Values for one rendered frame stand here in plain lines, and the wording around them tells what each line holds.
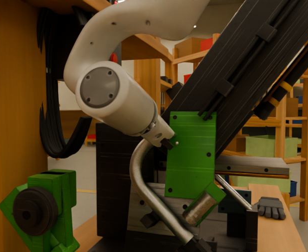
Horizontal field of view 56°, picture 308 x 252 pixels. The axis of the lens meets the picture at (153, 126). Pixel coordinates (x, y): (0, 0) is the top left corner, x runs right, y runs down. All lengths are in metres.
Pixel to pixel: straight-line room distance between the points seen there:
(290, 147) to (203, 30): 6.98
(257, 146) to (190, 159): 2.91
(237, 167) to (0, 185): 0.56
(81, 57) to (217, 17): 9.72
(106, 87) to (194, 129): 0.35
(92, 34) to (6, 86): 0.23
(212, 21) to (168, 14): 9.72
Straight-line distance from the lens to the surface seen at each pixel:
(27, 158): 0.68
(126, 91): 0.40
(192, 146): 0.71
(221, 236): 0.95
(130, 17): 0.43
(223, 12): 10.20
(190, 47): 4.74
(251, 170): 0.81
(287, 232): 1.04
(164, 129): 0.57
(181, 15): 0.41
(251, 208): 0.86
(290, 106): 3.63
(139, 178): 0.70
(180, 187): 0.70
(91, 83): 0.42
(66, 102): 11.20
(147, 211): 0.74
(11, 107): 0.64
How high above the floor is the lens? 1.28
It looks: 3 degrees down
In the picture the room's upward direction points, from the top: straight up
